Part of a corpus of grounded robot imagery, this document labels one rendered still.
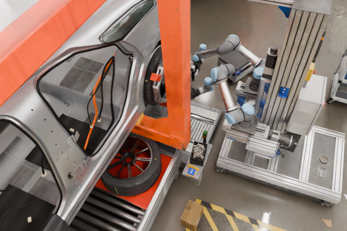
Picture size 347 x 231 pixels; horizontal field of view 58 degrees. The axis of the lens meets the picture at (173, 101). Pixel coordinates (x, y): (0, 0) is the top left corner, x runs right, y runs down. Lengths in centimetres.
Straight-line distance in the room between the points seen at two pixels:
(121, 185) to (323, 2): 229
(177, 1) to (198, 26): 355
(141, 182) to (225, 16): 357
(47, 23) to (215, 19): 476
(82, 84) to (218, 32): 281
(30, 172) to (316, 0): 270
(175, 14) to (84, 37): 70
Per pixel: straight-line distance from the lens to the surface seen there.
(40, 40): 107
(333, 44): 557
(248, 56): 334
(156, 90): 319
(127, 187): 315
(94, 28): 244
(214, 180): 368
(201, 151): 318
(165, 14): 207
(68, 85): 336
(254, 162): 360
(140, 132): 332
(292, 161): 370
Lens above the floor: 330
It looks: 50 degrees down
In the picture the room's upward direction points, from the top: 4 degrees counter-clockwise
